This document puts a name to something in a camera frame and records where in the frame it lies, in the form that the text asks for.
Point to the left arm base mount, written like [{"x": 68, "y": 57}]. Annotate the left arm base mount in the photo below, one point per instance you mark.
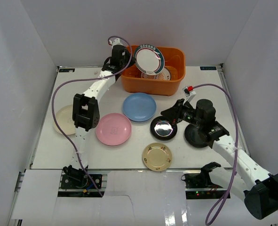
[{"x": 75, "y": 179}]

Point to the blue plastic plate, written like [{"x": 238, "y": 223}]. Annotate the blue plastic plate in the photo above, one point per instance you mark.
[{"x": 139, "y": 107}]

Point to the glossy black plate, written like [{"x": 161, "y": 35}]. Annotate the glossy black plate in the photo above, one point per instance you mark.
[{"x": 163, "y": 129}]

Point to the white plate orange sunburst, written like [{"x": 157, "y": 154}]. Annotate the white plate orange sunburst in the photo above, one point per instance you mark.
[{"x": 165, "y": 75}]

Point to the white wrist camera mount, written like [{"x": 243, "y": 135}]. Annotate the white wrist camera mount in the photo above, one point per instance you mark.
[{"x": 189, "y": 94}]

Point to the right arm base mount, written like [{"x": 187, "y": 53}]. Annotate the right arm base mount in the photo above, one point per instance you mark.
[{"x": 202, "y": 179}]

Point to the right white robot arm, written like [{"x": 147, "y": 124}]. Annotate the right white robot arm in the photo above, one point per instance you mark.
[{"x": 254, "y": 185}]

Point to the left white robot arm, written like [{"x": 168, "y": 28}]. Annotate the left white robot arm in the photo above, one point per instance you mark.
[{"x": 85, "y": 113}]

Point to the blue corner label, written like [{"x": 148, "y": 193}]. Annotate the blue corner label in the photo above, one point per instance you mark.
[{"x": 66, "y": 70}]

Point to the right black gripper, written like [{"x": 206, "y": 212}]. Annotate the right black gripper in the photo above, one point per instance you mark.
[{"x": 175, "y": 112}]

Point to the white plate dark green rim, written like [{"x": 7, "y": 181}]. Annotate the white plate dark green rim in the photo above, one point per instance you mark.
[{"x": 149, "y": 59}]

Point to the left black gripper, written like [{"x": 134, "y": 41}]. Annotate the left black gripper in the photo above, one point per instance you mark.
[{"x": 128, "y": 59}]

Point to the cream bear plate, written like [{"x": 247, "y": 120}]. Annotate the cream bear plate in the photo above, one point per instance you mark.
[{"x": 65, "y": 121}]

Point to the orange plastic bin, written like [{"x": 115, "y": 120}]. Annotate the orange plastic bin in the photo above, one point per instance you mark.
[{"x": 175, "y": 63}]

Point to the beige floral plate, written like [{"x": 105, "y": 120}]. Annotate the beige floral plate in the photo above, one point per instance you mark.
[{"x": 157, "y": 157}]

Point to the pink plastic plate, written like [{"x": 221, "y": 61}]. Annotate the pink plastic plate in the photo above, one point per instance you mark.
[{"x": 113, "y": 129}]

